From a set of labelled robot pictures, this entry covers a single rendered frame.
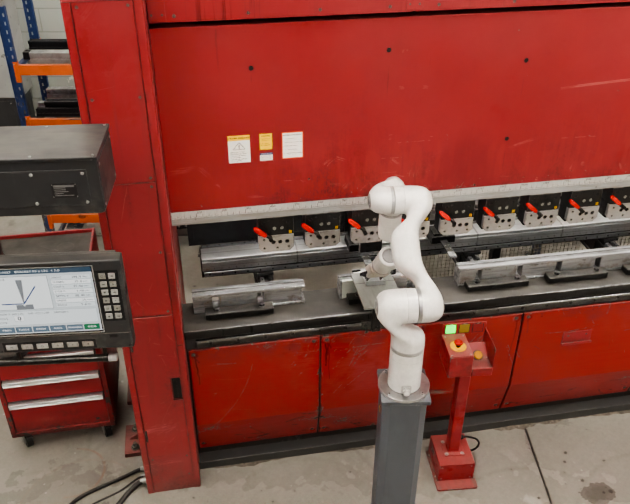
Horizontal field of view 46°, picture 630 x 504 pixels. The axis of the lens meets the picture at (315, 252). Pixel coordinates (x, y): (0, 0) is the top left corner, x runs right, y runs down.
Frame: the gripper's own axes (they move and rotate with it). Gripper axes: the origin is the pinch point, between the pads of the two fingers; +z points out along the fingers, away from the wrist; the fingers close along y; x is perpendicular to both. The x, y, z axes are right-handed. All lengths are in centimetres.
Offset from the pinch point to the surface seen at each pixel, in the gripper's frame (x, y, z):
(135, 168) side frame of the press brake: -33, 94, -63
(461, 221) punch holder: -17.3, -39.6, -13.5
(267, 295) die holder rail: 1.3, 47.0, 10.9
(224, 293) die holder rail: -1, 66, 8
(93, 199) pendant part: -10, 105, -94
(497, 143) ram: -41, -51, -41
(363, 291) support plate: 7.1, 6.4, -2.9
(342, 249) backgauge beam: -20.8, 7.2, 25.2
